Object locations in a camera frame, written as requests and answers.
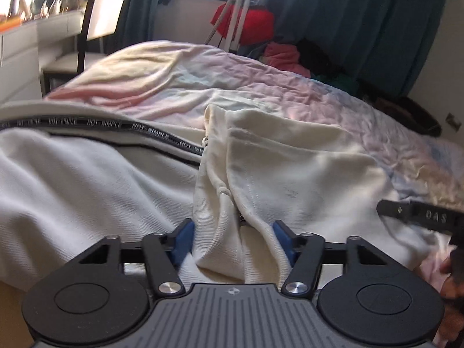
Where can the garment steamer stand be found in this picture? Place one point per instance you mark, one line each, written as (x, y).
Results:
(237, 11)

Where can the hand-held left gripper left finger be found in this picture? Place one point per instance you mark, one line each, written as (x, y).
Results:
(183, 241)

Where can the orange box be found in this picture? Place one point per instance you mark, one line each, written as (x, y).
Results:
(11, 23)

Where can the pink cloth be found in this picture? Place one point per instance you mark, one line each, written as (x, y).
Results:
(286, 58)

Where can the black sofa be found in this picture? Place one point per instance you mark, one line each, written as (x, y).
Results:
(409, 116)

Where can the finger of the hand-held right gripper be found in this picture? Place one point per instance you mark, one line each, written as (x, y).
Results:
(395, 210)

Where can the person's right hand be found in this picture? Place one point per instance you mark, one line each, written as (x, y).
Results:
(453, 308)

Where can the wall outlet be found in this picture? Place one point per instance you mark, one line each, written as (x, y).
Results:
(454, 121)

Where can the red cloth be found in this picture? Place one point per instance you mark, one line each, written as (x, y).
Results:
(255, 23)

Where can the black clothing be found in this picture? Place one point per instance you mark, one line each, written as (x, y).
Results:
(326, 58)

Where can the teal curtain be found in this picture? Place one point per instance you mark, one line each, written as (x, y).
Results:
(145, 7)
(348, 18)

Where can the black and white chair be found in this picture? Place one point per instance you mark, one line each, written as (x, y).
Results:
(105, 11)

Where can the green cloth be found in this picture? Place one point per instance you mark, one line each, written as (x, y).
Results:
(340, 83)

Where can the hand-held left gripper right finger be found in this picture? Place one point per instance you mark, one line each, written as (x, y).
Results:
(282, 239)

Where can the white vanity dresser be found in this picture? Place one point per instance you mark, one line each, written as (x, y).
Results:
(21, 50)

